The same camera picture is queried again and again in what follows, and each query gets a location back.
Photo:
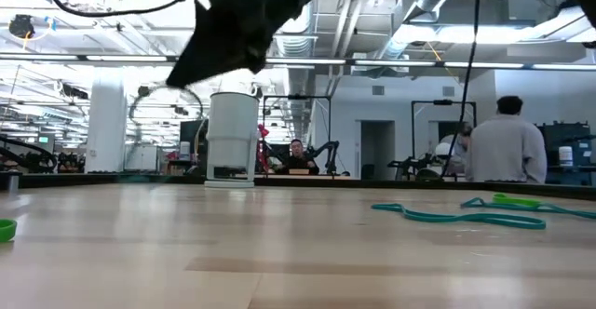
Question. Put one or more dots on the black metal table frame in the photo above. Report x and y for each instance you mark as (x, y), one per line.
(116, 180)

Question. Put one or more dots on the green rubber band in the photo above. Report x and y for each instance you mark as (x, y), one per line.
(517, 201)
(9, 227)

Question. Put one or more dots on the black background robot arm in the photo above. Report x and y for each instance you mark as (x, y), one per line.
(331, 153)
(28, 160)

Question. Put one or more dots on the black storage cabinet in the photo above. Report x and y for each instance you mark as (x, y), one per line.
(559, 137)

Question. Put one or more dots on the white pillar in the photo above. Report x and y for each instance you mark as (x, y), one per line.
(106, 123)

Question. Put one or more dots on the black rig frame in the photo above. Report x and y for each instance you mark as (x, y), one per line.
(442, 102)
(298, 97)

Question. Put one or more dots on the person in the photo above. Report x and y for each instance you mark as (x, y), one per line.
(298, 162)
(505, 151)
(461, 148)

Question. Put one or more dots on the tall white plastic cup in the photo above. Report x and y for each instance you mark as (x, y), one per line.
(231, 137)

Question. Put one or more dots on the green lit sign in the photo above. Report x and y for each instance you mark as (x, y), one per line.
(44, 139)

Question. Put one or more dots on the black ceiling device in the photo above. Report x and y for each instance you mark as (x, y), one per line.
(21, 26)

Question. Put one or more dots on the white jar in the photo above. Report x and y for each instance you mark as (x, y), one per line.
(184, 151)
(565, 156)

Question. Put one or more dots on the red object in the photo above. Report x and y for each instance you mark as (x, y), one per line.
(263, 155)

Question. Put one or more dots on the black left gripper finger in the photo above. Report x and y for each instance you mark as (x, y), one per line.
(264, 57)
(214, 48)

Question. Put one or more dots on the white round lamp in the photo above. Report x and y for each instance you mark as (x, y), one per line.
(444, 151)

